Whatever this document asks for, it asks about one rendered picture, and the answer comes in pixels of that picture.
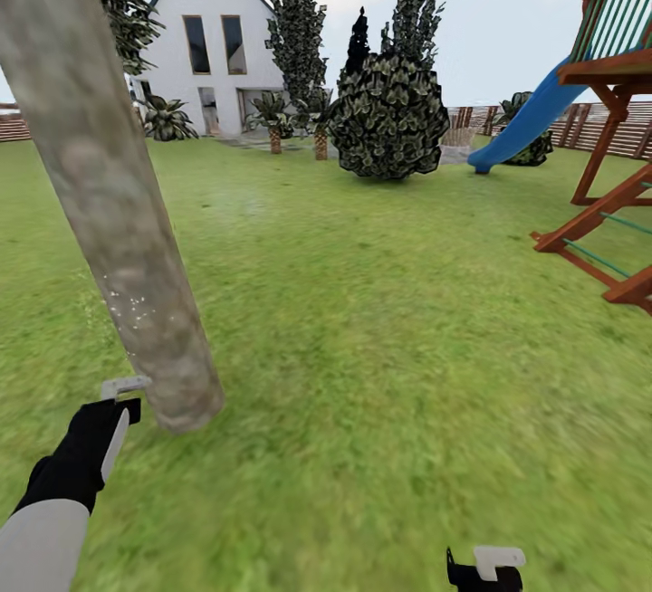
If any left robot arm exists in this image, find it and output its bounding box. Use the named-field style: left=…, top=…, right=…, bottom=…
left=0, top=374, right=151, bottom=592

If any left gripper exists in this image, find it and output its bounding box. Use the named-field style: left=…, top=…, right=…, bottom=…
left=118, top=398, right=140, bottom=425

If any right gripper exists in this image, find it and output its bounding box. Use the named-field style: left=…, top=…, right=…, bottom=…
left=446, top=549, right=521, bottom=592

